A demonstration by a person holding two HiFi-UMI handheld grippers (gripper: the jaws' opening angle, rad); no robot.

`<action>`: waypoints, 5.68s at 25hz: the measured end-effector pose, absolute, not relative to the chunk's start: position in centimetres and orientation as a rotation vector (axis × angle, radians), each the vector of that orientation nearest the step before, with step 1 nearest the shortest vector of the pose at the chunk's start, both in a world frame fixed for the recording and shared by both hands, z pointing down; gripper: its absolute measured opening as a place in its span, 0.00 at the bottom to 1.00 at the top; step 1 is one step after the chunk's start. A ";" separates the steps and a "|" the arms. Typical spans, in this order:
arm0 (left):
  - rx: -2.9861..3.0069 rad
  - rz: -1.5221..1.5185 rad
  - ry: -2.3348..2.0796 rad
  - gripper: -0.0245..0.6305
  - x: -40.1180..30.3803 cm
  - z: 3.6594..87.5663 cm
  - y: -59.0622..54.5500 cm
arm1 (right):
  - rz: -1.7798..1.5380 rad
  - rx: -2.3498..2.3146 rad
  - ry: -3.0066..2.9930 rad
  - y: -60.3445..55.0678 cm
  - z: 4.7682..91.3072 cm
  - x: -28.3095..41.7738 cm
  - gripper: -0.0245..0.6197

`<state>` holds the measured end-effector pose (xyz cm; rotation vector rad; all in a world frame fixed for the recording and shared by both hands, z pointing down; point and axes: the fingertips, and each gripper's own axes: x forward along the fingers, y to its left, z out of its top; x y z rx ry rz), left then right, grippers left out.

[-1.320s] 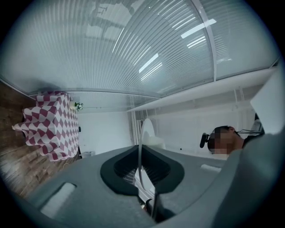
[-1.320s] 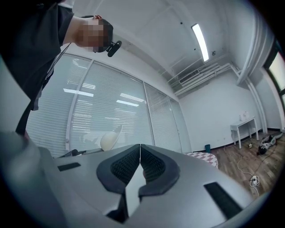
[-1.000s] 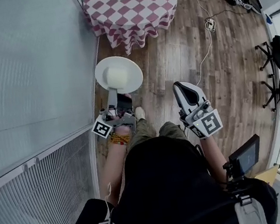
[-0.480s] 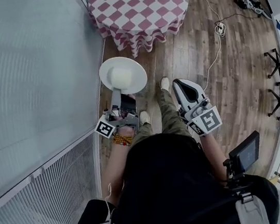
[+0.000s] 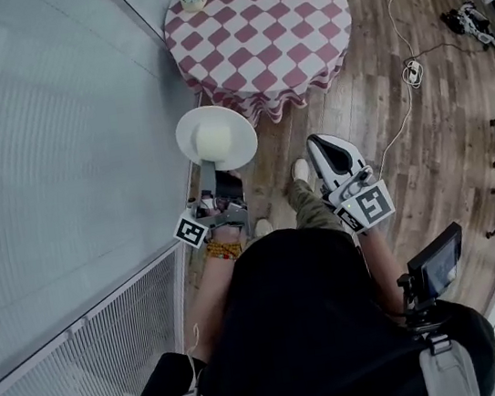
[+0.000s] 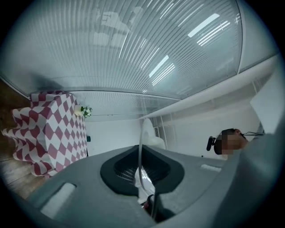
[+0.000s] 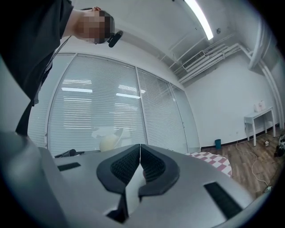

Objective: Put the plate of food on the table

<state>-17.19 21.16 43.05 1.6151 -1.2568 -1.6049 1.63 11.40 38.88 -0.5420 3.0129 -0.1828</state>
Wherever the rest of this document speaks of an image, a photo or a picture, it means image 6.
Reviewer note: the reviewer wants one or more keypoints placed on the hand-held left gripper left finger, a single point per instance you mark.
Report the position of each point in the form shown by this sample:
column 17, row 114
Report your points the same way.
column 84, row 191

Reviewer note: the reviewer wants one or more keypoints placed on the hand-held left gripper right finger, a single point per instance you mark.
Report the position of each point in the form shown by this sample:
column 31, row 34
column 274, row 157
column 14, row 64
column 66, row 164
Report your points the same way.
column 191, row 191

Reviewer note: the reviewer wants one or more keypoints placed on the white round plate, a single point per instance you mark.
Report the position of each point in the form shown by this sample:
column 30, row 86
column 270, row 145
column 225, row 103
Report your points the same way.
column 145, row 131

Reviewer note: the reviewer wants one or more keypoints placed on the round table checkered cloth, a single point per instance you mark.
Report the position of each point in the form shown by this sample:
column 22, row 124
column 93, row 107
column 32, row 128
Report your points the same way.
column 55, row 133

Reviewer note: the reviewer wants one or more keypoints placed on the small grey box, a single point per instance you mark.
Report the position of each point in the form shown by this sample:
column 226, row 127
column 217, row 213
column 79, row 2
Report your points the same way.
column 88, row 138

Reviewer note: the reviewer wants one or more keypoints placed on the person's head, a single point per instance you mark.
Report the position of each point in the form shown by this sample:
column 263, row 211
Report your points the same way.
column 231, row 142

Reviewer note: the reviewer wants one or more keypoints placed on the cream flower pot with daisies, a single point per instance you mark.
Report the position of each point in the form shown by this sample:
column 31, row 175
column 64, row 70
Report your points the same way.
column 79, row 110

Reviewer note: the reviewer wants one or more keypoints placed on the black head camera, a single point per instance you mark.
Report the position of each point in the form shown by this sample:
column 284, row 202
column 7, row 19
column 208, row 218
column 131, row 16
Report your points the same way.
column 211, row 143

